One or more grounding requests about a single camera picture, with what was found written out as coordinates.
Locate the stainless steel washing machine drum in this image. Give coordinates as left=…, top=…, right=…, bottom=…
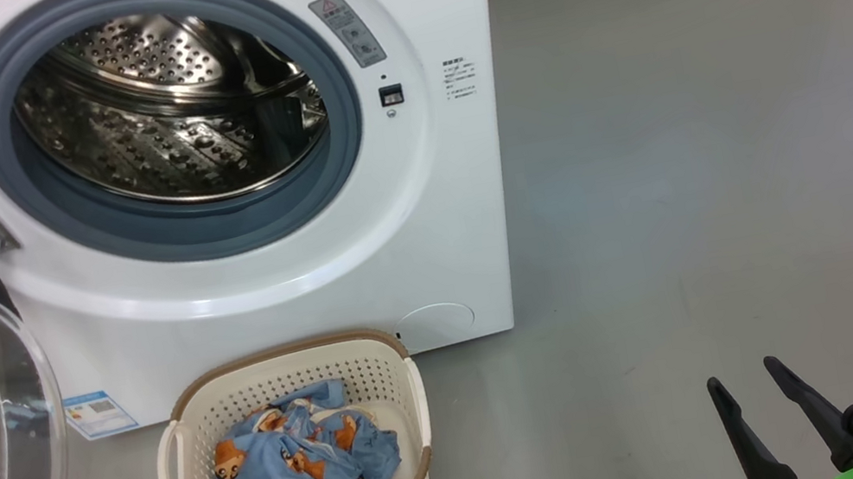
left=3, top=0, right=339, bottom=232

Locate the cream perforated laundry basket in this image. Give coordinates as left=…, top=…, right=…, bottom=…
left=139, top=318, right=442, bottom=479

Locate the grey caution sticker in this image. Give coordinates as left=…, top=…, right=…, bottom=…
left=308, top=0, right=389, bottom=76

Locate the blue energy label sticker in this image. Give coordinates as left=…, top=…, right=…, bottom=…
left=61, top=385, right=141, bottom=445

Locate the round white filter cover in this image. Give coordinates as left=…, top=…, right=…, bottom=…
left=393, top=297, right=481, bottom=356

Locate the white front-load washing machine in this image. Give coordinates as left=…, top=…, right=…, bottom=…
left=0, top=0, right=560, bottom=456

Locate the grey rubber door gasket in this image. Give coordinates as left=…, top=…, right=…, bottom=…
left=0, top=0, right=384, bottom=297

